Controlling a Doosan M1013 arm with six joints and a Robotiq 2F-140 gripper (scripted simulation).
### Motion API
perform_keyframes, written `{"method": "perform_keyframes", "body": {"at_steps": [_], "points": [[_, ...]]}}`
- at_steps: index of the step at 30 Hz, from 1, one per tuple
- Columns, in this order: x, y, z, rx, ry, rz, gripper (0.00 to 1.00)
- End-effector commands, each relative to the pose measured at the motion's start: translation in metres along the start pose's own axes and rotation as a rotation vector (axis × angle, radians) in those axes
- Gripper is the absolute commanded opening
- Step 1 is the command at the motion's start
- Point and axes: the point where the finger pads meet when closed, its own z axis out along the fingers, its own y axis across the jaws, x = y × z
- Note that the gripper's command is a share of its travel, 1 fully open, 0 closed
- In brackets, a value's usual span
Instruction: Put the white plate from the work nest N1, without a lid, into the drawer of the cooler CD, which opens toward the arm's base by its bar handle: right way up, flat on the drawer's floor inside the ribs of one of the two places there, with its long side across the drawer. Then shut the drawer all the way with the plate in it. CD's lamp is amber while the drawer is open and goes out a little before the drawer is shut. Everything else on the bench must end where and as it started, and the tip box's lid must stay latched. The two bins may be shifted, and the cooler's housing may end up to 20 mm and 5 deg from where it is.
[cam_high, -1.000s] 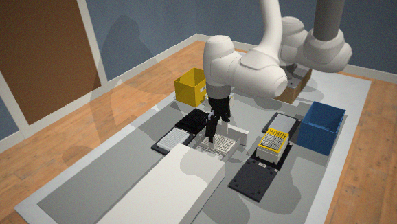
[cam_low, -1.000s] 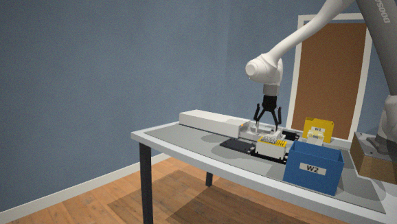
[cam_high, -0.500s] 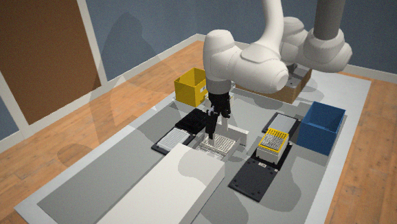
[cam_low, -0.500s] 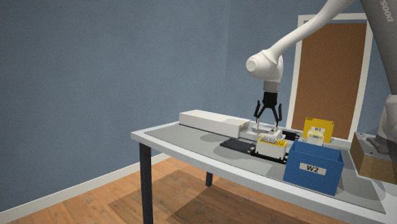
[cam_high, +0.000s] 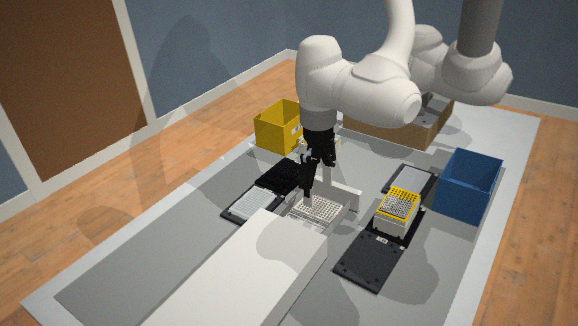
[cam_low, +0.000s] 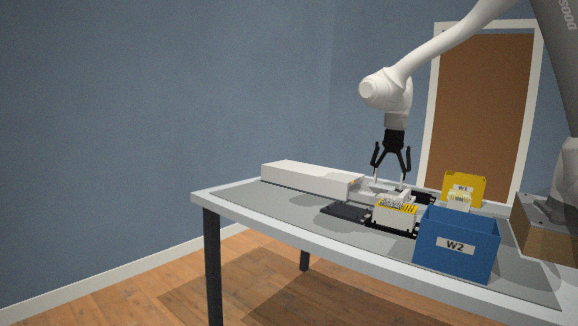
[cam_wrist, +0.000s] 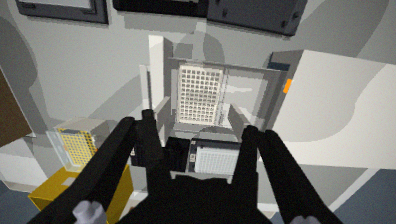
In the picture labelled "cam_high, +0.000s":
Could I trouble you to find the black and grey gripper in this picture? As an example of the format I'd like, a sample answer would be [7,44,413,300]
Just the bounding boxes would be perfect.
[298,127,336,208]

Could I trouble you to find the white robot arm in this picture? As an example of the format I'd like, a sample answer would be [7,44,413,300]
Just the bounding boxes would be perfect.
[295,0,513,131]

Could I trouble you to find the blue open-top bin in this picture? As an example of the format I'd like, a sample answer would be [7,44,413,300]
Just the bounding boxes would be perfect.
[431,147,504,227]

